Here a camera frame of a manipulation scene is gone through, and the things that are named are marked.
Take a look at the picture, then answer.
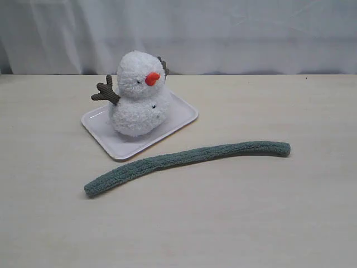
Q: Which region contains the white plush snowman toy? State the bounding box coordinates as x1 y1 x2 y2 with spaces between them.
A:
91 50 172 137

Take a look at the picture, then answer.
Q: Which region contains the white rectangular plastic tray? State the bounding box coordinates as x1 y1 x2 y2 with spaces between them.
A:
81 93 199 162

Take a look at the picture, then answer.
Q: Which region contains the white backdrop curtain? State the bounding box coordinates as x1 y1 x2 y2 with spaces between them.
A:
1 1 356 75

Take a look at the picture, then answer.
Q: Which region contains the green fleece scarf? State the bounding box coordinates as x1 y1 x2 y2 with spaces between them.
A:
83 141 291 198

